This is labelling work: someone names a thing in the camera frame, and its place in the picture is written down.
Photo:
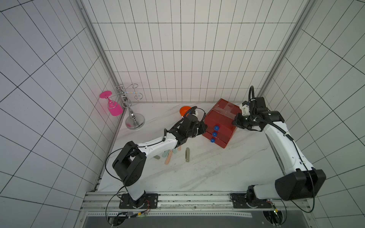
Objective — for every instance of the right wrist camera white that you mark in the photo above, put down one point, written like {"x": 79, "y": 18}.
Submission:
{"x": 245, "y": 109}

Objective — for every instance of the chrome glass rack stand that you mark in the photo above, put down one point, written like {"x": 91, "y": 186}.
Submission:
{"x": 133, "y": 121}

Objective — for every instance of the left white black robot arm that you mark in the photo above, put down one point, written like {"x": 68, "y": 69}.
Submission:
{"x": 130, "y": 162}

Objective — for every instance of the pink wine glass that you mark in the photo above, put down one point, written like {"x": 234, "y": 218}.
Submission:
{"x": 113, "y": 107}

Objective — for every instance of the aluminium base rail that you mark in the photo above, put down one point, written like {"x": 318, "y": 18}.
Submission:
{"x": 109, "y": 204}

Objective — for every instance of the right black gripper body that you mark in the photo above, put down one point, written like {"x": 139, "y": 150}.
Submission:
{"x": 241, "y": 121}

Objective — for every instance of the red top drawer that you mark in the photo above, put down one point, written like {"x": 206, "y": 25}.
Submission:
{"x": 220, "y": 123}

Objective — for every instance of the red three-drawer cabinet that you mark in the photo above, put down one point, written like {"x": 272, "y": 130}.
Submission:
{"x": 222, "y": 106}

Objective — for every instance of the orange bowl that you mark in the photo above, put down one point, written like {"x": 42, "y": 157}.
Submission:
{"x": 185, "y": 110}

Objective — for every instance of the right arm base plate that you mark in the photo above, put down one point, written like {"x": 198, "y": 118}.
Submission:
{"x": 242, "y": 201}

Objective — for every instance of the peach knife lower diagonal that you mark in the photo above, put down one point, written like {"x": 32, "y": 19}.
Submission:
{"x": 168, "y": 158}

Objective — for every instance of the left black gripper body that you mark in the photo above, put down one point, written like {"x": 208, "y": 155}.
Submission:
{"x": 198, "y": 129}

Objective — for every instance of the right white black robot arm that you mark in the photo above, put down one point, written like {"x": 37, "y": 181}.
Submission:
{"x": 300, "y": 179}

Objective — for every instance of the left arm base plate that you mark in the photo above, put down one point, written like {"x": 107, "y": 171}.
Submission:
{"x": 146, "y": 201}

